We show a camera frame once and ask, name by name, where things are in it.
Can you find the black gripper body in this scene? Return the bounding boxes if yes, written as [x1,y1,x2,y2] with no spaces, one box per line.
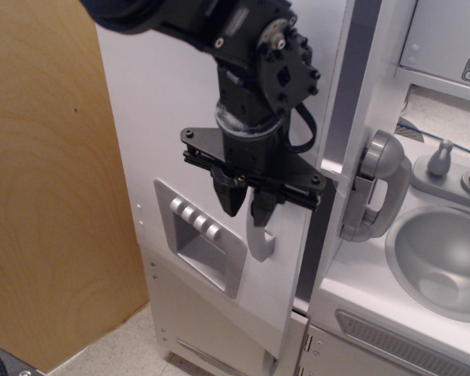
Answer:
[180,128,325,210]

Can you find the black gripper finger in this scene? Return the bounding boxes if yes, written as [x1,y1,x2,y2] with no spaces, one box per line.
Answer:
[251,190,286,227]
[211,168,248,217]

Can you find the grey fridge door handle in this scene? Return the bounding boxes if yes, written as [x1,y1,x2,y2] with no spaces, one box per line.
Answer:
[246,188,276,262]

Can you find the white toy fridge door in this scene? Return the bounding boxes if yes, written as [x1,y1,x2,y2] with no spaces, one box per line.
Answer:
[97,1,336,359]

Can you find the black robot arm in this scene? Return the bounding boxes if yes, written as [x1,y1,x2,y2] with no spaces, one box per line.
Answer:
[84,1,325,227]

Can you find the grey ice dispenser panel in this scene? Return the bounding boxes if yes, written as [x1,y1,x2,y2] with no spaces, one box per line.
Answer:
[154,179,248,299]

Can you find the grey toy telephone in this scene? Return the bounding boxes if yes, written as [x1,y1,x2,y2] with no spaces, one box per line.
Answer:
[340,130,412,243]

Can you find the white lower freezer door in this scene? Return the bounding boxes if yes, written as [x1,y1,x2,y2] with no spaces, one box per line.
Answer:
[140,246,308,375]

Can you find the white toy kitchen cabinet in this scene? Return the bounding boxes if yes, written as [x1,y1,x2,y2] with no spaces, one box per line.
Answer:
[298,1,470,375]

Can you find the grey oven vent panel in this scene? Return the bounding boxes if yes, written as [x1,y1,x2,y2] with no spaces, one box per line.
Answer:
[334,309,470,375]

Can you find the grey toy faucet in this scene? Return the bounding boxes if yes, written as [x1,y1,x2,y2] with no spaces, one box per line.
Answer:
[410,139,470,208]

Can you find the grey toy sink basin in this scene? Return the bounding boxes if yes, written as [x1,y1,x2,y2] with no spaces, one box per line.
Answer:
[385,206,470,323]

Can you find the plywood board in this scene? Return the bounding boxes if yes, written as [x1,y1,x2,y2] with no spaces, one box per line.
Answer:
[0,1,147,371]

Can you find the grey toy microwave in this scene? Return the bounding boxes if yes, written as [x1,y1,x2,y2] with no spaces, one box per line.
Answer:
[397,1,470,100]

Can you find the black equipment corner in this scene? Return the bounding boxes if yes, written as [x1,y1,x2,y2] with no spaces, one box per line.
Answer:
[0,348,44,376]

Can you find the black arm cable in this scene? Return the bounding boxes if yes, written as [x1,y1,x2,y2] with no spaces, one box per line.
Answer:
[287,103,318,152]

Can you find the blue cable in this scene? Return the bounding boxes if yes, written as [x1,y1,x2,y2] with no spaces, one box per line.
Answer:
[396,122,470,158]

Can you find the grey lower door handle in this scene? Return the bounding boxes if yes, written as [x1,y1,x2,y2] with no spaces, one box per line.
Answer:
[262,351,278,376]

